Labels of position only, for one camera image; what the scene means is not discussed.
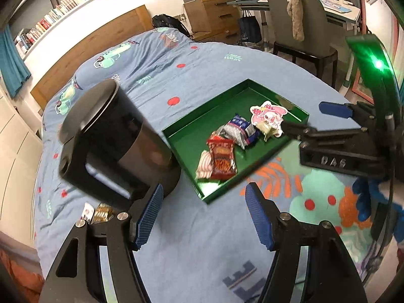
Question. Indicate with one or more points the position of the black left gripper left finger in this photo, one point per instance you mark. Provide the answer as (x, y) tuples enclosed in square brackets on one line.
[(75, 275)]

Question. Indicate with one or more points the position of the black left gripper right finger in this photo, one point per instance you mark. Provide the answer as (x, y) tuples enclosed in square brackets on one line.
[(331, 275)]

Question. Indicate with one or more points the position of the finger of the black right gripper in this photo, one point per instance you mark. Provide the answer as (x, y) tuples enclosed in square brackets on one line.
[(335, 109), (299, 131)]

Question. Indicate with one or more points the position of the pink My Melody snack pack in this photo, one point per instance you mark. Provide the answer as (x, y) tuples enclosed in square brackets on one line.
[(272, 114)]

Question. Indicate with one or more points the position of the blue white snack pack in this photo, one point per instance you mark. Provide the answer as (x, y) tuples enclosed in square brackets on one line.
[(240, 130)]

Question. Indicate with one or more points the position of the red and white snack stick pack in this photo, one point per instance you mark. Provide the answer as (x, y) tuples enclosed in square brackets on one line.
[(87, 213)]

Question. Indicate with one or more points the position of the brown gold snack bag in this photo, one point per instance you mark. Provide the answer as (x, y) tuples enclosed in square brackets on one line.
[(103, 213)]

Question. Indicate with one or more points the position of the dark red noodle snack pack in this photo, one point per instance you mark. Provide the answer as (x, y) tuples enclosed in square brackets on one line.
[(223, 161)]

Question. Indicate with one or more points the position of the small pink striped snack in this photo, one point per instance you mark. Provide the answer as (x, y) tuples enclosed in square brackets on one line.
[(205, 166)]

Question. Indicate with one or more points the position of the beige foil snack pack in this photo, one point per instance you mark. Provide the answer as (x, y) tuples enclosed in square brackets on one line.
[(266, 129)]

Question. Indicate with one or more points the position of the blue white gloved right hand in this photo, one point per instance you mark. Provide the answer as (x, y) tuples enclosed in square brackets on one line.
[(369, 190)]

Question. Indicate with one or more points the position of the person in orange jacket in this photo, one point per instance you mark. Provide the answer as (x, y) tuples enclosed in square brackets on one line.
[(28, 283)]

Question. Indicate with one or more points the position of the grey desk chair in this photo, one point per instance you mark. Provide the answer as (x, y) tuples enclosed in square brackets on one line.
[(316, 47)]

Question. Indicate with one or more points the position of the green tray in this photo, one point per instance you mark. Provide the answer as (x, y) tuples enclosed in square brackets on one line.
[(188, 136)]

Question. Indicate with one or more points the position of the beige scarf on chair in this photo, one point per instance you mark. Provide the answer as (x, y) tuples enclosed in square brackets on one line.
[(295, 11)]

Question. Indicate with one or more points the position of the wooden drawer cabinet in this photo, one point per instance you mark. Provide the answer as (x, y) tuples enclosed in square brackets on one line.
[(213, 21)]

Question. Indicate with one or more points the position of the white wardrobe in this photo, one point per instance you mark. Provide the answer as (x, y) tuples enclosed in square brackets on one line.
[(20, 156)]

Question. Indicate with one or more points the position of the black bag by cabinet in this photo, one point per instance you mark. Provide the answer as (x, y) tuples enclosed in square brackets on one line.
[(162, 21)]

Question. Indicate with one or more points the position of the wooden headboard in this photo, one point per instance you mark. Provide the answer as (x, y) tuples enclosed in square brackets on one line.
[(118, 30)]

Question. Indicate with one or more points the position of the teal curtain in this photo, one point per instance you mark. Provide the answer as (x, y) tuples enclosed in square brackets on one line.
[(13, 68)]

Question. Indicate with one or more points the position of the row of books on shelf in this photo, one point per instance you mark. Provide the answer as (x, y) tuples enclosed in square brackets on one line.
[(37, 17)]

